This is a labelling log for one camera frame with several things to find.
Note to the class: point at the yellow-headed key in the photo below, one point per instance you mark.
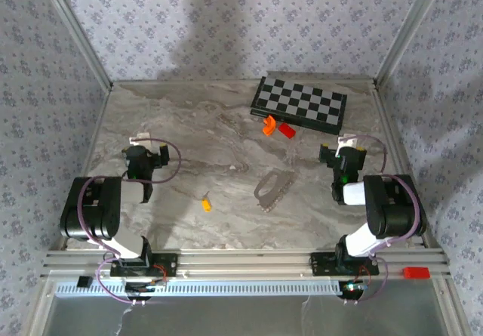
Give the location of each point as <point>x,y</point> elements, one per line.
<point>206,204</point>

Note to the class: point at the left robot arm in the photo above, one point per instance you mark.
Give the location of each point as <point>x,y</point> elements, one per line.
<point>94,207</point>

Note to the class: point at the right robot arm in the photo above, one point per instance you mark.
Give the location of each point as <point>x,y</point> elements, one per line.
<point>392,207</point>

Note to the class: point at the small red rectangular block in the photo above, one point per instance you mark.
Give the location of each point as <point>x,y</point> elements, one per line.
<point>287,130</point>

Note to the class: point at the black and grey chessboard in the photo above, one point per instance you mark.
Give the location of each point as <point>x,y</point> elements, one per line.
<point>302,100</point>

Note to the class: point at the orange curved plastic block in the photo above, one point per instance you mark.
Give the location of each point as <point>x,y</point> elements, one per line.
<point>268,127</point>

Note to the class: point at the small controller circuit board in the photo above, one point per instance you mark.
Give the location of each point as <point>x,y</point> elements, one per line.
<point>352,288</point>
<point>141,287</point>

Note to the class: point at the large red rectangular block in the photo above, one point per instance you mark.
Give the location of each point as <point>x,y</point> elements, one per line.
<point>416,272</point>

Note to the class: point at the small black box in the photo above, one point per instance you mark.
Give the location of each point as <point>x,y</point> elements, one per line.
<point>83,281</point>

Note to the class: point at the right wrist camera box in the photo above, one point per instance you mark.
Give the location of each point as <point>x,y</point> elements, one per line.
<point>347,140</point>

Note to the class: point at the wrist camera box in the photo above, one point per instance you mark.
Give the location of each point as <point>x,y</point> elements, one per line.
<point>140,137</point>
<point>347,140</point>

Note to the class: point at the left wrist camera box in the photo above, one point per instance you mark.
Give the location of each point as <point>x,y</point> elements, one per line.
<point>140,137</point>

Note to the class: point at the aluminium frame side rail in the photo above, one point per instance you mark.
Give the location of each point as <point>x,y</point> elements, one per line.
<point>96,139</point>
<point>392,139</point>

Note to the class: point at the aluminium frame back rail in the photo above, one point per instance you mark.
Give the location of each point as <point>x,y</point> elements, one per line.
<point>188,82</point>

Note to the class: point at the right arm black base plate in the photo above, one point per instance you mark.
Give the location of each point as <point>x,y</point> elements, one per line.
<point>320,264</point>

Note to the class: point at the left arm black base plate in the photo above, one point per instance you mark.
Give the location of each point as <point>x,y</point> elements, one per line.
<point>168,265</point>

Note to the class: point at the aluminium mounting rail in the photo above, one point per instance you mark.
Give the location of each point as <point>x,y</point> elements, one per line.
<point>245,264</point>

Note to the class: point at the aluminium frame post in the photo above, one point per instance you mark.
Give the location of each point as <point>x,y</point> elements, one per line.
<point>411,30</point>
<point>75,30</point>

